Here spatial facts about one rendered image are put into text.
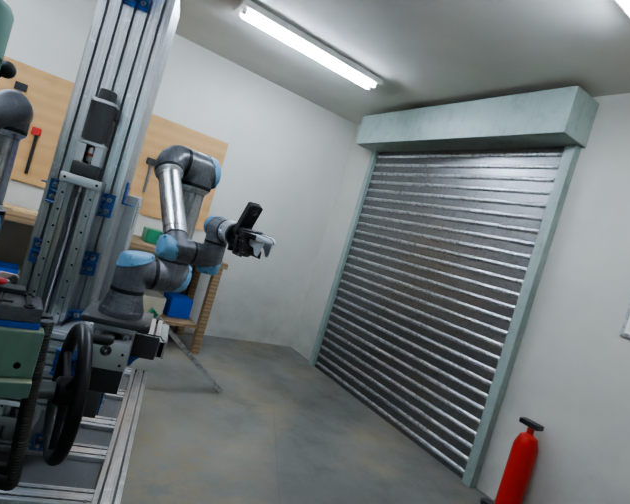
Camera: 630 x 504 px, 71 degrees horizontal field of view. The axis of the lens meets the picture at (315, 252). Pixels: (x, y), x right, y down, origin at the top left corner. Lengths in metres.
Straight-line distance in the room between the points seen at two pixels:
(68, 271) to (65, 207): 0.23
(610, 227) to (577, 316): 0.57
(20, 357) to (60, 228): 0.88
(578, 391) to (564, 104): 1.75
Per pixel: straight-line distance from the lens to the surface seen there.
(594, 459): 3.11
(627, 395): 3.03
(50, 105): 4.36
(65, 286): 1.81
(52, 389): 1.11
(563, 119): 3.27
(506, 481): 3.19
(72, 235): 1.83
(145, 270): 1.68
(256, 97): 4.79
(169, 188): 1.56
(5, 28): 1.00
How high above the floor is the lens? 1.27
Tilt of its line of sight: 1 degrees down
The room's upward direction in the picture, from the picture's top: 17 degrees clockwise
